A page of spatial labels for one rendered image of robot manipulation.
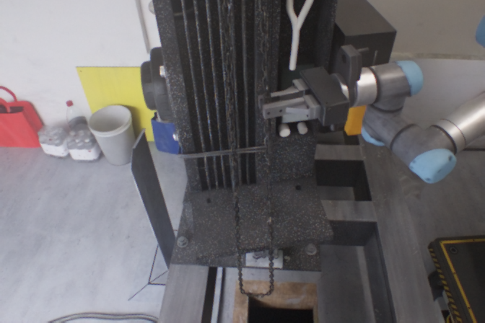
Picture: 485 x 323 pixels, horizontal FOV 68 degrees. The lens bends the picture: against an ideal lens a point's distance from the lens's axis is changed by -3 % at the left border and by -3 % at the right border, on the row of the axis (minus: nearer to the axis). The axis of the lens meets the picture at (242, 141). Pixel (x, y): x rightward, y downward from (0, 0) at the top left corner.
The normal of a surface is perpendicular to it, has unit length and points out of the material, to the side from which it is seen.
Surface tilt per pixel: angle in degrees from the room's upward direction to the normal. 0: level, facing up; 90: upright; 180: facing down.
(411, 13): 90
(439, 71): 90
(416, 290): 0
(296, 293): 0
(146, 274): 10
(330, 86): 3
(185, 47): 90
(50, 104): 90
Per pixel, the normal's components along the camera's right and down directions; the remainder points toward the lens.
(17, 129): -0.10, 0.66
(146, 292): -0.04, -0.58
